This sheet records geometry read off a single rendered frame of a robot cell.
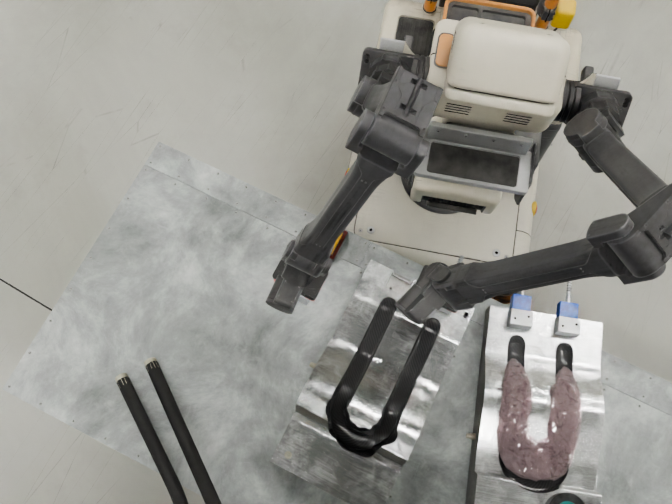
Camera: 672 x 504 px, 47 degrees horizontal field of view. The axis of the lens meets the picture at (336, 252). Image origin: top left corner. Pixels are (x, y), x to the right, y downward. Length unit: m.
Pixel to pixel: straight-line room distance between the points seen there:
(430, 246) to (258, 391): 0.88
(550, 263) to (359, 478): 0.68
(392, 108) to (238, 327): 0.85
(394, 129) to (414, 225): 1.35
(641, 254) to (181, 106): 2.10
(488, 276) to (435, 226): 1.10
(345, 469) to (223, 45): 1.88
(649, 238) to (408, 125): 0.39
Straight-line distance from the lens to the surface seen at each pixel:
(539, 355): 1.82
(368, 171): 1.19
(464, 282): 1.42
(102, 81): 3.12
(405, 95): 1.16
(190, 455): 1.72
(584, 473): 1.80
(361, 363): 1.72
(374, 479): 1.72
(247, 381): 1.81
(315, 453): 1.72
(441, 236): 2.47
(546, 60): 1.48
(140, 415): 1.79
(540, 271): 1.32
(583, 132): 1.52
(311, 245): 1.37
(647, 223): 1.22
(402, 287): 1.79
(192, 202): 1.95
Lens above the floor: 2.58
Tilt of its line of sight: 72 degrees down
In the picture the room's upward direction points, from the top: 2 degrees clockwise
